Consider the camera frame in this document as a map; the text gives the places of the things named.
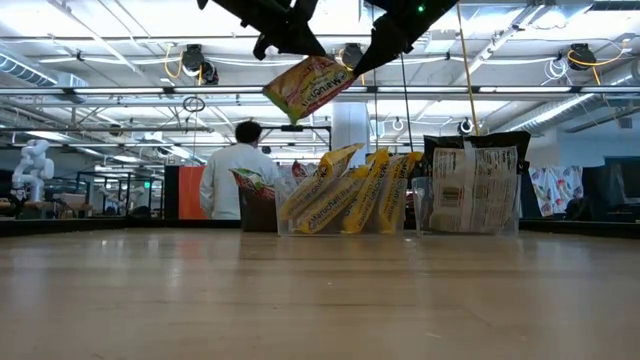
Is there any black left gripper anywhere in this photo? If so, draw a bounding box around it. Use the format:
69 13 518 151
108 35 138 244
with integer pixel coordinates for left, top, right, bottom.
212 0 327 61

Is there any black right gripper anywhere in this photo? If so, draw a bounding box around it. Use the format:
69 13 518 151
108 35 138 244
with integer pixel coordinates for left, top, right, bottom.
352 0 459 77

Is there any black Maruchan fire noodle packet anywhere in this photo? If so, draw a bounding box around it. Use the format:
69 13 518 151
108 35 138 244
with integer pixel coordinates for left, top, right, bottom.
423 131 531 235

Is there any person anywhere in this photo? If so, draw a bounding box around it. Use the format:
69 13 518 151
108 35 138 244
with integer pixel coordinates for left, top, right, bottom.
199 119 282 221

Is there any clear plastic bin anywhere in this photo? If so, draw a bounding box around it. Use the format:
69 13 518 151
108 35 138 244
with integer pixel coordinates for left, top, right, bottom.
412 174 522 237
274 174 407 237

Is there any dark tinted plastic bin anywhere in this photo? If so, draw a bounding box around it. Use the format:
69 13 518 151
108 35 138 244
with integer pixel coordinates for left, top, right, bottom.
238 185 279 233

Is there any red partition panel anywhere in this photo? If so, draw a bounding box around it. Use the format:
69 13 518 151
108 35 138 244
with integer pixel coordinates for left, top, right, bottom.
164 164 209 221

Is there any white patterned cloth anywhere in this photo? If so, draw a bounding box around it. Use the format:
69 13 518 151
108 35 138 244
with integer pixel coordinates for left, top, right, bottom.
528 165 585 219

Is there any black ceiling cord reel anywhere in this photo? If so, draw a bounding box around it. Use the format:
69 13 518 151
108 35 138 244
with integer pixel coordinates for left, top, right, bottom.
199 60 220 86
180 44 206 74
567 43 599 71
341 43 364 69

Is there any thin black hanging cable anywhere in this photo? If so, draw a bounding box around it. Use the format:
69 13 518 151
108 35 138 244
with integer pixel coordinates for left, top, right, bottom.
372 64 380 151

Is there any yellow hanging power cable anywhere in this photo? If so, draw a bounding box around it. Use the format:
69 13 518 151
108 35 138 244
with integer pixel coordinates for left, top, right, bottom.
454 0 481 137

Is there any silver ventilation duct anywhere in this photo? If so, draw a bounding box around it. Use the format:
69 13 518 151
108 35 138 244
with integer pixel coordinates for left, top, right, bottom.
0 49 89 89
492 92 601 141

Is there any dark wall screen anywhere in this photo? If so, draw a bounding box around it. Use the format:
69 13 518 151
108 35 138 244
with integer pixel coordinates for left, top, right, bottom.
603 156 640 201

